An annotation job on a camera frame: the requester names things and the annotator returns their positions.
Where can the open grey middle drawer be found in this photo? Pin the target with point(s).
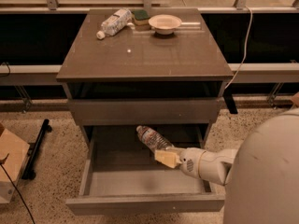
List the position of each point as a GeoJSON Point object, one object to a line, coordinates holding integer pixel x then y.
{"type": "Point", "coordinates": [122, 177]}

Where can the closed grey top drawer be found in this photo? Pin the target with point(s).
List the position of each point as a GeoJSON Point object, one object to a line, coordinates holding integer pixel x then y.
{"type": "Point", "coordinates": [137, 112]}

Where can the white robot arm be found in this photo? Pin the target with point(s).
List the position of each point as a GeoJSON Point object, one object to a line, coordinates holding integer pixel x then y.
{"type": "Point", "coordinates": [261, 178]}

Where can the clear plastic water bottle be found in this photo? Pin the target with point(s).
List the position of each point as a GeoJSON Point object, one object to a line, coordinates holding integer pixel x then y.
{"type": "Point", "coordinates": [152, 139]}

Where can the cardboard box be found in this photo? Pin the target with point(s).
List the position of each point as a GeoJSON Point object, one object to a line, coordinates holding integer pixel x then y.
{"type": "Point", "coordinates": [13, 155]}

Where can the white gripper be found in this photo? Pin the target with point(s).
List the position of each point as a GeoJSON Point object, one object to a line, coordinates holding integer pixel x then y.
{"type": "Point", "coordinates": [189, 160]}

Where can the white ceramic bowl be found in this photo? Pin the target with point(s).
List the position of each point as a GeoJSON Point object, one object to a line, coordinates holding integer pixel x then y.
{"type": "Point", "coordinates": [164, 24]}

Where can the black table leg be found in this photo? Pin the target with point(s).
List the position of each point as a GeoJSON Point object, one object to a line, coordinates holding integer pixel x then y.
{"type": "Point", "coordinates": [230, 103]}

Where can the green yellow sponge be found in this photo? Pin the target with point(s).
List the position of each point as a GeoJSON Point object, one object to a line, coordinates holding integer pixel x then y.
{"type": "Point", "coordinates": [140, 19]}

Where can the grey drawer cabinet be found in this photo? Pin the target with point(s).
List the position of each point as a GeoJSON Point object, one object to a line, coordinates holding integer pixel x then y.
{"type": "Point", "coordinates": [143, 65]}

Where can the white labelled plastic bottle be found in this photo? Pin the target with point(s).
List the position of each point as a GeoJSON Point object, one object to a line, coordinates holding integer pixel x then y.
{"type": "Point", "coordinates": [116, 22]}

